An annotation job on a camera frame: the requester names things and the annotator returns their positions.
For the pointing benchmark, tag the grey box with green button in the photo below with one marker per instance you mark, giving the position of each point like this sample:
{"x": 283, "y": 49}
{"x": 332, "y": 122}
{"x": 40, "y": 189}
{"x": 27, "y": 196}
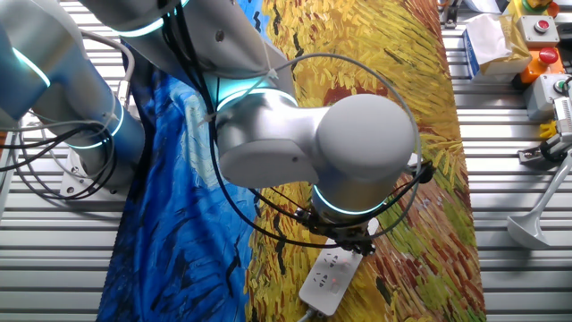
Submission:
{"x": 538, "y": 96}

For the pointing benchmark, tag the white blue cardboard box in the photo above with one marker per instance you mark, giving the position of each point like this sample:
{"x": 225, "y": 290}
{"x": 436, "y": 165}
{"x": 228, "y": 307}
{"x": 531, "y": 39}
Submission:
{"x": 496, "y": 69}

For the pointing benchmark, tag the black metal bracket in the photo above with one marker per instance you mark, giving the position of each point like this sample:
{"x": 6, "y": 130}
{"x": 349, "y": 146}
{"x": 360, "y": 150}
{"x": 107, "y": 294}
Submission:
{"x": 449, "y": 15}

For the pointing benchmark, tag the white paper sheet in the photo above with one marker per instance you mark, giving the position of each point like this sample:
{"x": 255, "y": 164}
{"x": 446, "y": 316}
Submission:
{"x": 482, "y": 4}

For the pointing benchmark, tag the grey camera stand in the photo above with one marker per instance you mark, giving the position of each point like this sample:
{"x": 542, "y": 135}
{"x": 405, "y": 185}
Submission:
{"x": 529, "y": 228}

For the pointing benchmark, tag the painted wheatfield print cloth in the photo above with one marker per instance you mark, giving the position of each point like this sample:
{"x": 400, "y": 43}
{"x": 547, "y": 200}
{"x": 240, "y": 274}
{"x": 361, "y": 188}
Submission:
{"x": 179, "y": 223}

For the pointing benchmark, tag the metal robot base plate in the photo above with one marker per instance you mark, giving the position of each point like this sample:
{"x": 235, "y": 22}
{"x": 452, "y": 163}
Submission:
{"x": 76, "y": 179}

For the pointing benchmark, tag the small yellow plastic piece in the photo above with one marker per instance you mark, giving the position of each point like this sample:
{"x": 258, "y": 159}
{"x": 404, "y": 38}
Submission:
{"x": 547, "y": 129}

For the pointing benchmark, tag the white camera with grille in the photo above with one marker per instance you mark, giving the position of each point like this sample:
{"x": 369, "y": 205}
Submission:
{"x": 564, "y": 112}

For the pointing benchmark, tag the grey box with red button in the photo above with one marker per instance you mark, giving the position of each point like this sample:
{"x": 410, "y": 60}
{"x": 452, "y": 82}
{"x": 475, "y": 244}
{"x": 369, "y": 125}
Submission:
{"x": 532, "y": 36}

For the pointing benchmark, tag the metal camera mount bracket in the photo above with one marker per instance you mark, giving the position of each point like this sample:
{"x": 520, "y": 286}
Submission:
{"x": 529, "y": 154}

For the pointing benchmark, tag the white four-socket power strip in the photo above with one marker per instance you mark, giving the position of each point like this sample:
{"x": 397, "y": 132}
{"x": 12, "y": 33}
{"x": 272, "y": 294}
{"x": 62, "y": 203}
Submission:
{"x": 322, "y": 286}

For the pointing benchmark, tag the yellow object with green top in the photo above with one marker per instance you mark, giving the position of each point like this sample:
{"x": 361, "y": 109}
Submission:
{"x": 520, "y": 8}

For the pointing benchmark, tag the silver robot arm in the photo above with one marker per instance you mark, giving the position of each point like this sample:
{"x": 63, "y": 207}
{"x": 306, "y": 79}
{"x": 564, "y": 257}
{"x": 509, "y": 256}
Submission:
{"x": 357, "y": 134}

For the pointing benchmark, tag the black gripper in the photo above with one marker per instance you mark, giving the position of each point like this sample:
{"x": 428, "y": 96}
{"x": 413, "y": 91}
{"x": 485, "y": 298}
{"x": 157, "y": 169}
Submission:
{"x": 353, "y": 235}

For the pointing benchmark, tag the orange emergency stop button box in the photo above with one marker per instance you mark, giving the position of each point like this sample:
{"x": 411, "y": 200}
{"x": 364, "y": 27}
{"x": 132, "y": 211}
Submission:
{"x": 534, "y": 69}

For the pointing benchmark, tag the white tissue box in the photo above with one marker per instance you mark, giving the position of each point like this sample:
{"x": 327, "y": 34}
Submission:
{"x": 487, "y": 36}

